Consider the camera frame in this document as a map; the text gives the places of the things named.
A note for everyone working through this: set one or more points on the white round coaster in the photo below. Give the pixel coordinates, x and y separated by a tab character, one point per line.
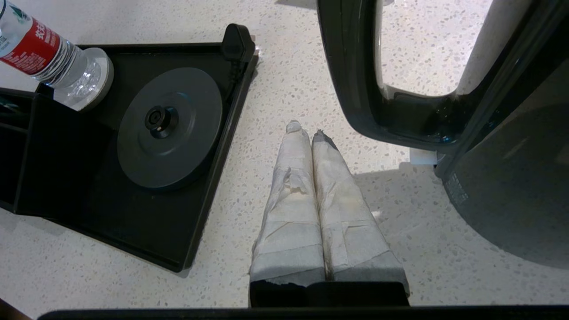
104	75

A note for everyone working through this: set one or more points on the black compartment organizer box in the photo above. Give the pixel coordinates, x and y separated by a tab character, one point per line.
58	155

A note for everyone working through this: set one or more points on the black round kettle base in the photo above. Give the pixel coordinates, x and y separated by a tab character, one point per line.
178	133

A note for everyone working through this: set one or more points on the black electric kettle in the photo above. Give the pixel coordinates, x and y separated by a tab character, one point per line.
511	178

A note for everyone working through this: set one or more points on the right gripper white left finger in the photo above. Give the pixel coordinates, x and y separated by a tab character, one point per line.
291	213

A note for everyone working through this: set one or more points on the water bottle on tray red cap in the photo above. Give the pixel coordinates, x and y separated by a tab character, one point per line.
35	49

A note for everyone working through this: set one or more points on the black power plug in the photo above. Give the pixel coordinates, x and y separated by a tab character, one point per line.
238	42

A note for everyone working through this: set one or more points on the black serving tray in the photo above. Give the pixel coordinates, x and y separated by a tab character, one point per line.
146	222

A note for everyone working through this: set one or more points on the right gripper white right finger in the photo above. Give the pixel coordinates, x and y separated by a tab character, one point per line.
351	231

